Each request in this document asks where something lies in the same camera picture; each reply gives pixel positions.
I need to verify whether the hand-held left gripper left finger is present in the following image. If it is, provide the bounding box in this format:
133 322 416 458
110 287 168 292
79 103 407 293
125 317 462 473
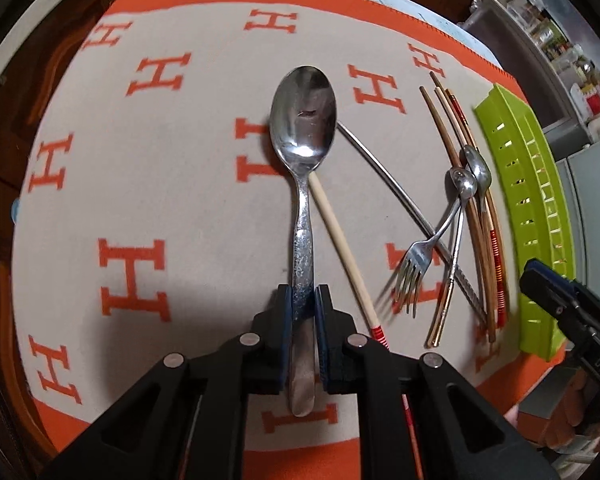
40 284 293 480

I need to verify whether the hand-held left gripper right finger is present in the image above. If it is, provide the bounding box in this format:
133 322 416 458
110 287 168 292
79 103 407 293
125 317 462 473
314 284 561 480

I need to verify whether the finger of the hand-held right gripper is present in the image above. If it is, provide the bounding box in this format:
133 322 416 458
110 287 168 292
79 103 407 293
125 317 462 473
519 260 588 326
530 259 588 296

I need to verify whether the brown wooden chopstick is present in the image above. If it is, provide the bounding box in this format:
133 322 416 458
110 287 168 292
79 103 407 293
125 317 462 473
419 86 496 345
422 87 497 345

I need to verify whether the cream chopstick red striped end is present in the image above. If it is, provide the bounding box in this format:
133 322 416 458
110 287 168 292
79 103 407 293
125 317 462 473
307 172 426 480

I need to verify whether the metal chopstick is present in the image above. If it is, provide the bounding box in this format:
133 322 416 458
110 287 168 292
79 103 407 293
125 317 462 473
335 121 488 324

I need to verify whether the green plastic utensil tray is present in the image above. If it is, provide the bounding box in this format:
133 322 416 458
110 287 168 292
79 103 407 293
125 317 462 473
474 84 578 361

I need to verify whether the metal fork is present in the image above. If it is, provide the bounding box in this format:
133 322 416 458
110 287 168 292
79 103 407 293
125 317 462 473
391 195 463 318

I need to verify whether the small metal spoon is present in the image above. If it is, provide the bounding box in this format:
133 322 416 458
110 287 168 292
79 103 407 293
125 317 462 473
462 145 496 241
426 167 479 349

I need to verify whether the red patterned wooden chopstick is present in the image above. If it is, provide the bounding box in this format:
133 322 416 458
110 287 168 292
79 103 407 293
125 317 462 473
445 89 508 328
435 87 501 331

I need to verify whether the large metal spoon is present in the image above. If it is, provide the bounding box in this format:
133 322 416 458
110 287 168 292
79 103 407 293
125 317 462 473
269 65 338 418

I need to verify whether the person's right hand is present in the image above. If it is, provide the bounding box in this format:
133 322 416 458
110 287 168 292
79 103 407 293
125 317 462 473
505 372 593 456

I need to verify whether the grey refrigerator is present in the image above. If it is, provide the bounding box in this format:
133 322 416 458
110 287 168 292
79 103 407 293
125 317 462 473
555 130 600 291

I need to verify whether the orange printed blanket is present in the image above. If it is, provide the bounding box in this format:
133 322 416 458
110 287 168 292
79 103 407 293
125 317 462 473
10 0 571 480

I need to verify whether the stainless steel cabinet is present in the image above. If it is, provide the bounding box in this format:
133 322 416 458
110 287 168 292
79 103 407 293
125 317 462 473
457 0 596 126

